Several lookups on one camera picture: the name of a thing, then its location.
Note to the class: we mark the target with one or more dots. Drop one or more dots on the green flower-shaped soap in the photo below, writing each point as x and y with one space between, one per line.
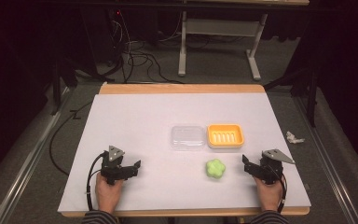
215 169

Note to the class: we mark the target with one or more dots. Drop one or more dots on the clear plastic soap box lid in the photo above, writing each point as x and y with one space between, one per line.
188 137

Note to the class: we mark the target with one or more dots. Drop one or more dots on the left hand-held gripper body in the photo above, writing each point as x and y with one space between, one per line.
112 169

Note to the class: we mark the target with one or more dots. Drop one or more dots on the white table mat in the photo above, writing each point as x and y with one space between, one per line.
143 124

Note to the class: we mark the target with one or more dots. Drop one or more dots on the wooden table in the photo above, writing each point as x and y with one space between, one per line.
180 89

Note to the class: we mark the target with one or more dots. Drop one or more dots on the black metal stand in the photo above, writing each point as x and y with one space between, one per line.
57 84
312 93

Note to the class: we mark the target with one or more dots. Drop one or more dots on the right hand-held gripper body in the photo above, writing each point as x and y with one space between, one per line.
271 170

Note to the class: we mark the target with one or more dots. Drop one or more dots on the yellow soap dish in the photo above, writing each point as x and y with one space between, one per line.
225 136

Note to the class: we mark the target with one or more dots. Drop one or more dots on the person's right hand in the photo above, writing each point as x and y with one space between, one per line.
271 196

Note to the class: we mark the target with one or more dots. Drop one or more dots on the crumpled white paper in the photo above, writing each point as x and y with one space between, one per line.
293 138

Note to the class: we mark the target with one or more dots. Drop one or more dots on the person's left hand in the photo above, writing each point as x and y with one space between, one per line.
108 196

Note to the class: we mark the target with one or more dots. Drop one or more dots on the white metal desk frame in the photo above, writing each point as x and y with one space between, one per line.
220 27

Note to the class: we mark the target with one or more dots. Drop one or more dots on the metal floor rail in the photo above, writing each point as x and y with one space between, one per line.
326 155
31 155

